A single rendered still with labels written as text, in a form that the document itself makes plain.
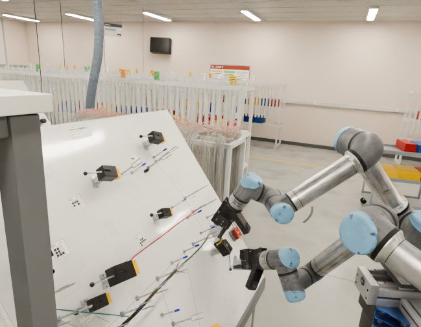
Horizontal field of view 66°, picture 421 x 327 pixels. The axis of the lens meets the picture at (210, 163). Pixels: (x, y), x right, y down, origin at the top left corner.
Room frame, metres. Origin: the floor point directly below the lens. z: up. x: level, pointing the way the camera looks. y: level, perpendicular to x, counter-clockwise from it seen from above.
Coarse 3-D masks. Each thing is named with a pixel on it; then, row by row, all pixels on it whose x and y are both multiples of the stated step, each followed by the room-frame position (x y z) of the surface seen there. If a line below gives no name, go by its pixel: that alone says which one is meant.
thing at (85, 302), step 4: (100, 296) 0.75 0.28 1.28; (104, 296) 0.76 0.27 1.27; (84, 300) 0.77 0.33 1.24; (88, 300) 0.74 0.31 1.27; (92, 300) 0.73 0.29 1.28; (96, 300) 0.73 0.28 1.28; (100, 300) 0.74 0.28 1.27; (104, 300) 0.75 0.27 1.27; (84, 304) 0.76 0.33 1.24; (88, 304) 0.73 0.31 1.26; (92, 304) 0.73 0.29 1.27; (96, 304) 0.73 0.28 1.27; (100, 304) 0.73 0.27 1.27; (104, 304) 0.74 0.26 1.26; (108, 304) 0.75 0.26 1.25; (84, 308) 0.71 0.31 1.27; (92, 308) 0.72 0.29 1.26; (96, 308) 0.72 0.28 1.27; (100, 308) 0.73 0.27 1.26
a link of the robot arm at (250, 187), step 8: (248, 176) 1.18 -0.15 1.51; (256, 176) 1.20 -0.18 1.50; (240, 184) 1.19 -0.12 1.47; (248, 184) 1.17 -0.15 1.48; (256, 184) 1.16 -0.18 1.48; (240, 192) 1.18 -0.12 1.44; (248, 192) 1.17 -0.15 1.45; (256, 192) 1.17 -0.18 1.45; (240, 200) 1.18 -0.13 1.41; (248, 200) 1.19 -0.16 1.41
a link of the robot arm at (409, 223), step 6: (420, 210) 1.21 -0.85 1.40; (408, 216) 1.21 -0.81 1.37; (414, 216) 1.17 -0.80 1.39; (420, 216) 1.17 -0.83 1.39; (402, 222) 1.21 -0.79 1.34; (408, 222) 1.19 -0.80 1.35; (414, 222) 1.15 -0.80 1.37; (420, 222) 1.13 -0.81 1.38; (402, 228) 1.20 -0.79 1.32; (408, 228) 1.17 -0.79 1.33; (414, 228) 1.15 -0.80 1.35; (420, 228) 1.13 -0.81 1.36; (408, 234) 1.17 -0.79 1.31; (414, 234) 1.14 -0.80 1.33; (420, 234) 1.12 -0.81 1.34; (408, 240) 1.16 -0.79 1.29; (414, 240) 1.14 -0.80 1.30; (420, 240) 1.12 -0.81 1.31; (420, 246) 1.12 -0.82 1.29
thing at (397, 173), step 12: (384, 144) 4.86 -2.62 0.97; (396, 144) 4.75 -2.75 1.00; (408, 144) 4.44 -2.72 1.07; (420, 144) 4.44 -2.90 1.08; (420, 156) 4.32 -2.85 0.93; (384, 168) 4.51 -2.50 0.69; (396, 168) 4.56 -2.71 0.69; (408, 168) 4.59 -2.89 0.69; (420, 168) 4.63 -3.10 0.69; (396, 180) 4.36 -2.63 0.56; (408, 180) 4.34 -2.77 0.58; (420, 180) 4.43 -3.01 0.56; (420, 192) 4.73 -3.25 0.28; (420, 204) 4.50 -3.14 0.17
